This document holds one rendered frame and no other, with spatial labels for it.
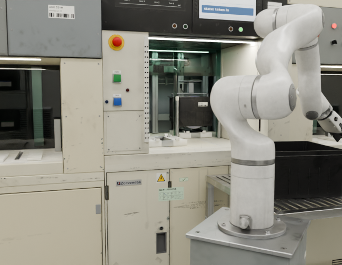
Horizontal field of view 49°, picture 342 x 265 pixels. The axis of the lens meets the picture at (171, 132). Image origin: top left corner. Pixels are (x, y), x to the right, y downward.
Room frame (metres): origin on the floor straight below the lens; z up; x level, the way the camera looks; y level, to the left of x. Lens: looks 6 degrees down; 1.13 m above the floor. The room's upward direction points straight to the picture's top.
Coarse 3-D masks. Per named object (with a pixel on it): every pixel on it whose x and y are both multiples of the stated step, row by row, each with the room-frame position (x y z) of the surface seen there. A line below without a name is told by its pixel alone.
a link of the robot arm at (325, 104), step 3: (297, 90) 1.59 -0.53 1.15; (297, 93) 1.58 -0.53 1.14; (321, 93) 1.57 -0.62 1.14; (321, 96) 1.56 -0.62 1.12; (324, 96) 1.58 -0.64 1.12; (321, 99) 1.55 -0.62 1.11; (324, 99) 1.57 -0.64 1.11; (321, 102) 1.54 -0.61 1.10; (324, 102) 1.57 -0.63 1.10; (327, 102) 1.58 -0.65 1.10; (324, 105) 1.57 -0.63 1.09; (327, 105) 1.58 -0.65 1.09; (324, 108) 1.57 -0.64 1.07; (327, 108) 1.58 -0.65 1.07; (324, 111) 1.57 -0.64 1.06
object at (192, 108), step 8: (184, 80) 2.31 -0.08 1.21; (192, 80) 2.33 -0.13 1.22; (200, 80) 2.34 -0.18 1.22; (192, 88) 2.36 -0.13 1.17; (168, 96) 2.43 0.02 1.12; (200, 96) 2.48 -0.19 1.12; (184, 104) 2.25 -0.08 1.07; (192, 104) 2.27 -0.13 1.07; (200, 104) 2.28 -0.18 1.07; (208, 104) 2.30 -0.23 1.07; (184, 112) 2.25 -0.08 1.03; (192, 112) 2.27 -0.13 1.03; (200, 112) 2.28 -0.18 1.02; (208, 112) 2.30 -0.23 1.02; (184, 120) 2.25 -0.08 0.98; (192, 120) 2.27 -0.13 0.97; (200, 120) 2.28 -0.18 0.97; (208, 120) 2.30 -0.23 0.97
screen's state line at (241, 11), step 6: (204, 6) 1.73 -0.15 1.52; (210, 6) 1.74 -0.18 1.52; (216, 6) 1.75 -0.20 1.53; (222, 6) 1.76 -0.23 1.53; (204, 12) 1.73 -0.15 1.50; (210, 12) 1.74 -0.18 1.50; (216, 12) 1.75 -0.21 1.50; (222, 12) 1.76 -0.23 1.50; (228, 12) 1.77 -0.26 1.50; (234, 12) 1.78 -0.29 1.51; (240, 12) 1.78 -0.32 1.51; (246, 12) 1.79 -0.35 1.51; (252, 12) 1.80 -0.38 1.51
